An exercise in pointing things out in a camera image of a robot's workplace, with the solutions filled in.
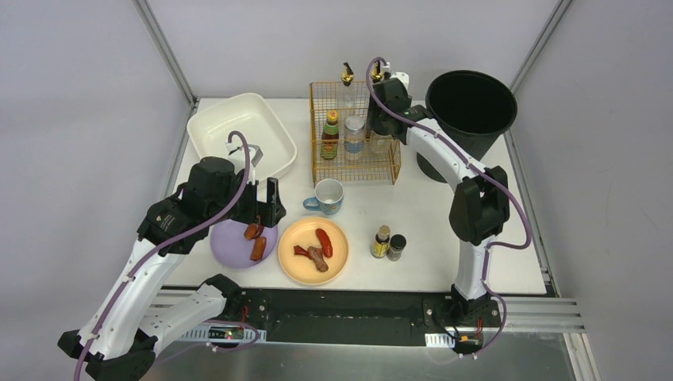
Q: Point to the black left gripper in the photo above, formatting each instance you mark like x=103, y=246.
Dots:
x=265, y=211

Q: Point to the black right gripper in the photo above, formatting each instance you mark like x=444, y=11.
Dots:
x=379, y=121

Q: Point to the black lid round jar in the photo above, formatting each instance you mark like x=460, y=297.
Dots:
x=379, y=145

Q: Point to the silver lid shaker jar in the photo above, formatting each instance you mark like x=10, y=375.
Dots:
x=354, y=135

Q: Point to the clear oil bottle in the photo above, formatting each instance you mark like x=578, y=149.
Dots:
x=346, y=93

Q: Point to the oil bottle with brown liquid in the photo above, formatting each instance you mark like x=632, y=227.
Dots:
x=376, y=75

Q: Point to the yellow cap sauce bottle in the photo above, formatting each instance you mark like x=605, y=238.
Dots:
x=330, y=136

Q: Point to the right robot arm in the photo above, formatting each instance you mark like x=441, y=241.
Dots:
x=480, y=205

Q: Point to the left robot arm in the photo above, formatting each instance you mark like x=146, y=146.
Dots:
x=121, y=341

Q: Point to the thin orange food piece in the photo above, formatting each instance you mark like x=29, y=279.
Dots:
x=251, y=232

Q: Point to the orange fried food piece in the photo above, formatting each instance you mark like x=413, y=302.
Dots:
x=258, y=248

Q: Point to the purple plate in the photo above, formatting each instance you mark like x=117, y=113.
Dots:
x=231, y=249

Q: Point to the small red sausage piece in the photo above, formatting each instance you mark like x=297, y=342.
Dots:
x=299, y=251

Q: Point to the yellow plate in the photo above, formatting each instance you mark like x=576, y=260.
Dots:
x=301, y=268

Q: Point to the blue white mug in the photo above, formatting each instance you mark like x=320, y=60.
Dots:
x=328, y=197

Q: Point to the brown meat piece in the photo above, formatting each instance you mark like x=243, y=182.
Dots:
x=316, y=255

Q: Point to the black ribbed trash bin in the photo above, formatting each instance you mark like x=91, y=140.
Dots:
x=472, y=107

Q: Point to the white plastic tub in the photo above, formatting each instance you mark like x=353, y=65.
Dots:
x=251, y=115

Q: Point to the dark spice jar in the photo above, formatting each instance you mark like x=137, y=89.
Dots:
x=397, y=245

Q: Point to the small yellow label bottle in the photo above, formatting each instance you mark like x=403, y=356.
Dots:
x=381, y=242

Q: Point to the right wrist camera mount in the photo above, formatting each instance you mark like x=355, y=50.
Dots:
x=400, y=75

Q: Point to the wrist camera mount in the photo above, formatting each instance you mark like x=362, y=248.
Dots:
x=400, y=75
x=238, y=155

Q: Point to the gold wire basket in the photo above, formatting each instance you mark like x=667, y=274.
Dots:
x=342, y=145

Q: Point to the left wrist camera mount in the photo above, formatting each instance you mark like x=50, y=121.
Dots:
x=238, y=155

